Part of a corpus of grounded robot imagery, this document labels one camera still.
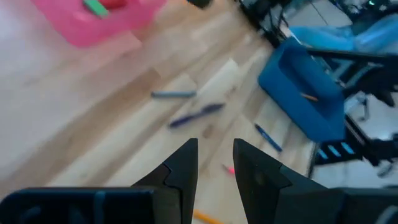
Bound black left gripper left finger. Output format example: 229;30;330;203
132;138;199;224

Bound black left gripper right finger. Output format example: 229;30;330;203
233;138;330;224

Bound orange pencil with eraser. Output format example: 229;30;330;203
192;210;224;224
300;92;320;103

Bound purple pen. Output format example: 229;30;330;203
169;103;225;129

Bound grey crayon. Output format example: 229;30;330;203
151;90;197;100

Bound red eraser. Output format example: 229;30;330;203
99;0;128;9

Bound green eraser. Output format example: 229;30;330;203
83;0;109;18

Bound blue pen white lettering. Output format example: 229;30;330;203
254;123;283;152

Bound dark blue plastic bin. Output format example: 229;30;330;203
257;37;348;143

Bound pink translucent plastic bin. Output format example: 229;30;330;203
30;0;167;48

